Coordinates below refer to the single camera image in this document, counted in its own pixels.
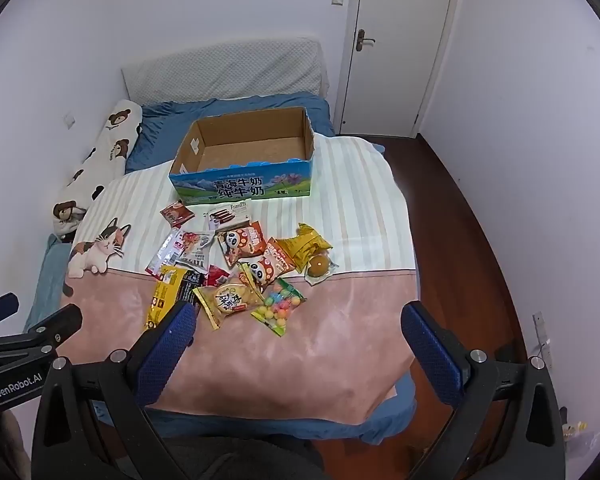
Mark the colourful candy ball packet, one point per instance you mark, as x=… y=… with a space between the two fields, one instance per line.
x=279 y=308

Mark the yellow cookie packet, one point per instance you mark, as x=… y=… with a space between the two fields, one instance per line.
x=227 y=301

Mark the gold yellow snack packet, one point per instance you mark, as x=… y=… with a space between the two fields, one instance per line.
x=305 y=245

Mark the white quilted pillow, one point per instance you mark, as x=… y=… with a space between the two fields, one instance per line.
x=225 y=72

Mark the orange panda snack packet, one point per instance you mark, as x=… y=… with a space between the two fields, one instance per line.
x=240 y=244
x=267 y=265

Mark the small yellow white object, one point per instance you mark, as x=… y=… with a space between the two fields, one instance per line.
x=575 y=427

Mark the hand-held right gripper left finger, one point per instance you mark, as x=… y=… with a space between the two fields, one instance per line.
x=166 y=355

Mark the long red white snack packet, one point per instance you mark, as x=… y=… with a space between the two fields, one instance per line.
x=164 y=256

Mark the white red meat snack packet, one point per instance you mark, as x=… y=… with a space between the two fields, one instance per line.
x=196 y=249

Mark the small red-brown snack packet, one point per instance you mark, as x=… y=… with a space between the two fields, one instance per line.
x=177 y=213

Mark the bear print long pillow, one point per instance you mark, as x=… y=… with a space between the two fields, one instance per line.
x=107 y=155

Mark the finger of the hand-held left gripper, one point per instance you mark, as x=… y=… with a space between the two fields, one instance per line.
x=0 y=310
x=55 y=325

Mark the striped pink cat print blanket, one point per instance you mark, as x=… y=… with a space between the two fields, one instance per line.
x=330 y=320

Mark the white door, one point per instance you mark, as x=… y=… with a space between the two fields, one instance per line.
x=400 y=45

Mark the white chocolate biscuit packet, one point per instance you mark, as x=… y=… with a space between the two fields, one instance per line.
x=227 y=215

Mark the blue printed cardboard box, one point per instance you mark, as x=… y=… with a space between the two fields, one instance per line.
x=245 y=187

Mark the small red snack packet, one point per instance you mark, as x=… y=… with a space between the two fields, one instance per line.
x=217 y=276

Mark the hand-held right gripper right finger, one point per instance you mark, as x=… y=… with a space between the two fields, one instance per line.
x=432 y=355

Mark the teal cloth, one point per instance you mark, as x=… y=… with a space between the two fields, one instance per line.
x=47 y=280

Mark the clear packet with brown egg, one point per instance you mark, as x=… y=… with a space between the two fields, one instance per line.
x=318 y=266

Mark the yellow black snack packet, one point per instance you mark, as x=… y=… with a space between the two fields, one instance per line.
x=170 y=297

